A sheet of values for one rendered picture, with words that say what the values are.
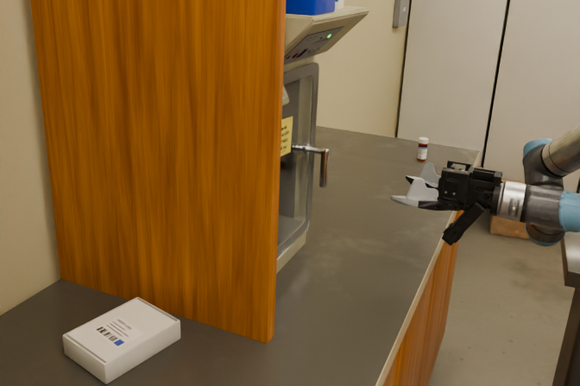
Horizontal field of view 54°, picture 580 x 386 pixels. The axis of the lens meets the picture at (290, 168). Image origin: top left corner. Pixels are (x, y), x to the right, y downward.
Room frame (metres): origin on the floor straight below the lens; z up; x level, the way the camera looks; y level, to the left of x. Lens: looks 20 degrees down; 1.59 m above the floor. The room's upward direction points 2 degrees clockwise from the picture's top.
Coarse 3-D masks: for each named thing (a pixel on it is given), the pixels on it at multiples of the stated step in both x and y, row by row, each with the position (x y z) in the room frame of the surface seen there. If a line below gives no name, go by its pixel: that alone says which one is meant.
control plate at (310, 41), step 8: (320, 32) 1.03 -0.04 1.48; (328, 32) 1.08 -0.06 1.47; (336, 32) 1.13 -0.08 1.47; (304, 40) 0.98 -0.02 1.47; (312, 40) 1.04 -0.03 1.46; (320, 40) 1.09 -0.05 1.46; (328, 40) 1.15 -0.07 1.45; (296, 48) 1.00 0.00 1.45; (304, 48) 1.04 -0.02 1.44; (312, 48) 1.10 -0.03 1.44; (304, 56) 1.11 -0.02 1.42
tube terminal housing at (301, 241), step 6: (300, 60) 1.19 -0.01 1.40; (306, 60) 1.22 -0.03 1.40; (312, 60) 1.26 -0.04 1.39; (288, 66) 1.14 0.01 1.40; (294, 66) 1.16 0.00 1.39; (300, 240) 1.24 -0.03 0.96; (294, 246) 1.20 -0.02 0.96; (300, 246) 1.24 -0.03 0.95; (288, 252) 1.17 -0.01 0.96; (294, 252) 1.21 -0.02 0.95; (282, 258) 1.14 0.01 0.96; (288, 258) 1.17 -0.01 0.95; (282, 264) 1.14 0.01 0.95; (276, 270) 1.11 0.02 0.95
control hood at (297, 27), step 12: (336, 12) 1.05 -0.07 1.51; (348, 12) 1.10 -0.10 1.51; (360, 12) 1.16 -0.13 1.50; (288, 24) 0.95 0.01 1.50; (300, 24) 0.94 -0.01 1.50; (312, 24) 0.94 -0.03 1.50; (324, 24) 1.00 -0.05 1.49; (336, 24) 1.07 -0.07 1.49; (348, 24) 1.16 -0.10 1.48; (288, 36) 0.95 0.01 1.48; (300, 36) 0.95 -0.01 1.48; (336, 36) 1.18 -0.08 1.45; (288, 48) 0.96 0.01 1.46; (324, 48) 1.20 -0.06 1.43
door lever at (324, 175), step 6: (306, 150) 1.20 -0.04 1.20; (312, 150) 1.21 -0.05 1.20; (318, 150) 1.20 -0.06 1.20; (324, 150) 1.19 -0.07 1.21; (330, 150) 1.20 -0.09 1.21; (324, 156) 1.19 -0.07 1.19; (324, 162) 1.19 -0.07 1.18; (324, 168) 1.19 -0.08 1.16; (324, 174) 1.19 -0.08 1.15; (324, 180) 1.19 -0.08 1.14; (324, 186) 1.19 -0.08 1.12
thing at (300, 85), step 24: (288, 72) 1.11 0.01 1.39; (312, 72) 1.22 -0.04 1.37; (288, 96) 1.11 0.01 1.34; (312, 96) 1.23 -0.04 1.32; (312, 120) 1.24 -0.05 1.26; (312, 144) 1.25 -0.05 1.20; (288, 168) 1.12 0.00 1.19; (312, 168) 1.25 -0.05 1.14; (288, 192) 1.13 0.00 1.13; (288, 216) 1.13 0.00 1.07; (288, 240) 1.14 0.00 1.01
